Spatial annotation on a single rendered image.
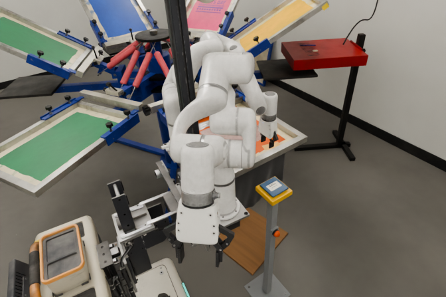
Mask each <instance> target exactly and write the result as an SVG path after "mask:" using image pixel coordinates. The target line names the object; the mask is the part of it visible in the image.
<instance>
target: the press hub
mask: <svg viewBox="0 0 446 297"><path fill-rule="evenodd" d="M167 39H169V30H168V29H149V30H145V31H141V32H139V33H137V34H136V35H135V40H136V41H139V42H142V43H150V46H151V49H152V47H153V46H152V44H153V45H154V42H156V43H155V45H154V47H155V50H156V51H159V52H160V53H161V56H162V57H163V59H164V61H165V63H166V65H167V67H168V69H169V70H170V69H171V67H172V65H173V63H172V64H171V61H170V56H169V52H168V51H165V50H162V47H161V41H164V40H167ZM151 43H152V44H151ZM155 50H154V49H153V50H152V51H151V53H152V54H153V56H152V59H151V61H150V63H149V66H148V67H147V68H148V71H146V72H145V74H144V76H145V75H147V74H149V73H150V72H152V73H156V74H155V75H153V76H152V77H150V78H149V81H154V83H158V86H157V87H155V88H154V89H152V91H151V93H153V97H154V102H158V101H160V100H162V99H163V96H162V87H163V84H164V82H165V81H164V80H165V79H166V77H165V76H164V75H163V74H161V73H162V72H163V71H162V69H161V67H160V66H159V63H158V62H157V59H156V58H155V55H154V54H155ZM157 118H158V122H159V128H160V132H161V138H162V143H163V144H165V143H168V142H169V141H170V137H169V130H168V127H166V125H164V123H162V121H161V119H160V115H159V112H157ZM164 152H165V157H163V156H161V158H160V161H161V160H162V161H163V163H164V164H165V166H166V168H168V169H170V168H171V162H172V161H173V160H172V159H171V157H170V155H169V154H168V153H167V151H166V149H164Z"/></svg>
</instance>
